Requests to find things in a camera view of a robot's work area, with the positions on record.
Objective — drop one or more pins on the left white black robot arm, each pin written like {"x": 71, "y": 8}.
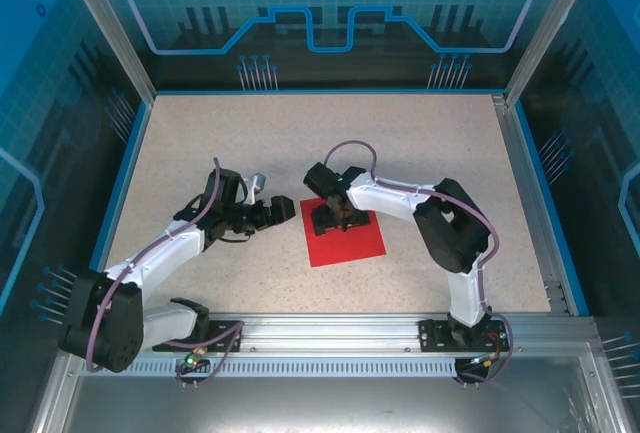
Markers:
{"x": 165, "y": 255}

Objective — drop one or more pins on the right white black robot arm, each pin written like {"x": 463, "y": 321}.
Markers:
{"x": 385, "y": 200}

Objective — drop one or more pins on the brushed metal sheet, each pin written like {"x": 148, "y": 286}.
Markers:
{"x": 325, "y": 408}

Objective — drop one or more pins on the blue table edge strip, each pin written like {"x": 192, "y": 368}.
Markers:
{"x": 325, "y": 91}
{"x": 540, "y": 178}
{"x": 118, "y": 203}

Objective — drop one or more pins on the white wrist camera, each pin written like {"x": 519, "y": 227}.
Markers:
{"x": 246, "y": 195}

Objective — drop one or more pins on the long aluminium base rail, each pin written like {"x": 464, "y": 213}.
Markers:
{"x": 330, "y": 330}

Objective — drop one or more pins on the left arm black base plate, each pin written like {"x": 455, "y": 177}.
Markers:
{"x": 225, "y": 330}

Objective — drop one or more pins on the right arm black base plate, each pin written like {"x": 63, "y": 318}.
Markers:
{"x": 432, "y": 335}

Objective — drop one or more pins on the aluminium side rail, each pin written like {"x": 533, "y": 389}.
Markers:
{"x": 517, "y": 153}

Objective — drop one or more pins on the aluminium corner post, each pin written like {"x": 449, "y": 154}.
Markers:
{"x": 112, "y": 28}
{"x": 547, "y": 28}

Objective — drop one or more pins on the aluminium frame rail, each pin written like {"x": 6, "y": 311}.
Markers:
{"x": 607, "y": 393}
{"x": 57, "y": 393}

